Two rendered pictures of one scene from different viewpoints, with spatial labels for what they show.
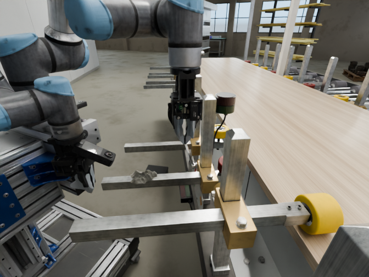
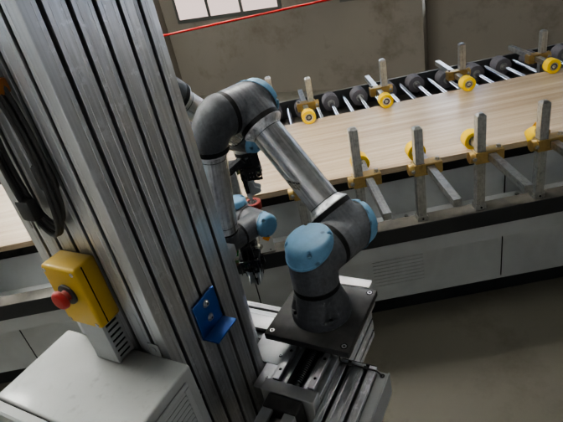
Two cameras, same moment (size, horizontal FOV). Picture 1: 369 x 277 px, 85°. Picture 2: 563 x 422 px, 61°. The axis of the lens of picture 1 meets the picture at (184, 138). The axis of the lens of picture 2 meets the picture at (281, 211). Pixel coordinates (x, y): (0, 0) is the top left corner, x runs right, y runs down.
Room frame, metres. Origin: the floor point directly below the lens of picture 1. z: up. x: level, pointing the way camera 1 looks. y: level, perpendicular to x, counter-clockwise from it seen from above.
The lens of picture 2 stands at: (0.16, 1.66, 1.88)
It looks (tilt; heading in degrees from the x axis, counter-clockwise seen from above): 30 degrees down; 278
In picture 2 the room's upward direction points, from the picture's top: 13 degrees counter-clockwise
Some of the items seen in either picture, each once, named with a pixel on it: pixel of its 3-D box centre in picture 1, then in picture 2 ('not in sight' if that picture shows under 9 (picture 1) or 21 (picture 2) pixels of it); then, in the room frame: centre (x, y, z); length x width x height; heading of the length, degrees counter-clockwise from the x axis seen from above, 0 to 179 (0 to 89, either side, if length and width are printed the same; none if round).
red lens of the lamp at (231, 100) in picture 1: (225, 98); not in sight; (0.57, -0.12, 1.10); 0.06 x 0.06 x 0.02
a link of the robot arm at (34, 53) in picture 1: (24, 56); not in sight; (0.70, 0.52, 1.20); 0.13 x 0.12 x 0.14; 145
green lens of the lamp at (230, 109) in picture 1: (224, 106); not in sight; (0.57, -0.12, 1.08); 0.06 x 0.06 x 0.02
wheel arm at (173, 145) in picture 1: (174, 146); not in sight; (0.77, 0.04, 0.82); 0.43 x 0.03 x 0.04; 95
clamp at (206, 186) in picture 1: (207, 173); not in sight; (0.55, -0.08, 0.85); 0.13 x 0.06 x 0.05; 5
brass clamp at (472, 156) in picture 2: not in sight; (485, 154); (-0.45, -0.17, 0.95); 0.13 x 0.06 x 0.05; 5
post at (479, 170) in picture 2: not in sight; (479, 167); (-0.43, -0.17, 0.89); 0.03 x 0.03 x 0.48; 5
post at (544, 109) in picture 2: not in sight; (539, 156); (-0.67, -0.19, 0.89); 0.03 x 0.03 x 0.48; 5
